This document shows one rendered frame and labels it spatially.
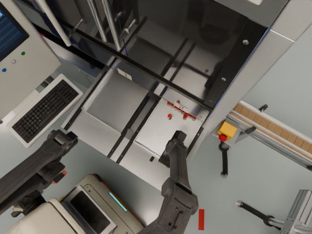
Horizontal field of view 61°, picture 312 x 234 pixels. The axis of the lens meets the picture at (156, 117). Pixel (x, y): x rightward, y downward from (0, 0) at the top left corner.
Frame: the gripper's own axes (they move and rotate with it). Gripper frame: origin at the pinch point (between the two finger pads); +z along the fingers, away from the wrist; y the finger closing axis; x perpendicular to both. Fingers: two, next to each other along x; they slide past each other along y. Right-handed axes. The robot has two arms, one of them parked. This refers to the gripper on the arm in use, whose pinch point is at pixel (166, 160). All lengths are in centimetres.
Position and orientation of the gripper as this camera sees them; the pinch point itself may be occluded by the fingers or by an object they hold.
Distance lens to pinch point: 138.4
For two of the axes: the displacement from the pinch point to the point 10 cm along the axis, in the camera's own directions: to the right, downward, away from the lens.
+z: -0.8, 4.0, 9.1
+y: 5.3, -7.6, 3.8
